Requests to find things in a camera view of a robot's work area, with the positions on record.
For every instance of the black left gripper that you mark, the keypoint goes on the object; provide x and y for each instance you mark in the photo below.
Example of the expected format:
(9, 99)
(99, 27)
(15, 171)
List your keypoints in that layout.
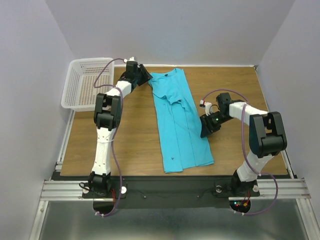
(141, 75)

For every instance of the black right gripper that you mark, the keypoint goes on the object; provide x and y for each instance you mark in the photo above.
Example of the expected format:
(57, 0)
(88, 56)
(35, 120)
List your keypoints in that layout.
(208, 124)

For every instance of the turquoise blue t shirt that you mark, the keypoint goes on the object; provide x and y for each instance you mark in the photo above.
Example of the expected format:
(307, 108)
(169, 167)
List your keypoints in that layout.
(178, 122)

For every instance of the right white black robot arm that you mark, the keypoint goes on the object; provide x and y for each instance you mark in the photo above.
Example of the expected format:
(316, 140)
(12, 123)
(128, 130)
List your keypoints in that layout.
(267, 137)

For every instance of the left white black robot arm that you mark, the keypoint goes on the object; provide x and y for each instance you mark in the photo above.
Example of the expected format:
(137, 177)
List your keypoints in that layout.
(107, 117)

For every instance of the white perforated plastic basket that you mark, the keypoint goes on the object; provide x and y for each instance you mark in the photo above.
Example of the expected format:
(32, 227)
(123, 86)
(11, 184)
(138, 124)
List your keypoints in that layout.
(86, 77)

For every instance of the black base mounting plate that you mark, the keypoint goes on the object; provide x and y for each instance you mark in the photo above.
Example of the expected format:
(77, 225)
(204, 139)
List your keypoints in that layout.
(170, 192)

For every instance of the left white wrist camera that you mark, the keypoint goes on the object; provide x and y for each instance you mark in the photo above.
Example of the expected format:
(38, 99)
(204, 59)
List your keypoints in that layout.
(130, 61)

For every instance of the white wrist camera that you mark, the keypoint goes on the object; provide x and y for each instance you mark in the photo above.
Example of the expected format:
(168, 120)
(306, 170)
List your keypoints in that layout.
(207, 106)
(130, 61)

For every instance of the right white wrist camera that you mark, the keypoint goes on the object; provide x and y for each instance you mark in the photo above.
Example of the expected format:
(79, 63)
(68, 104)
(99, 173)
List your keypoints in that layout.
(207, 106)

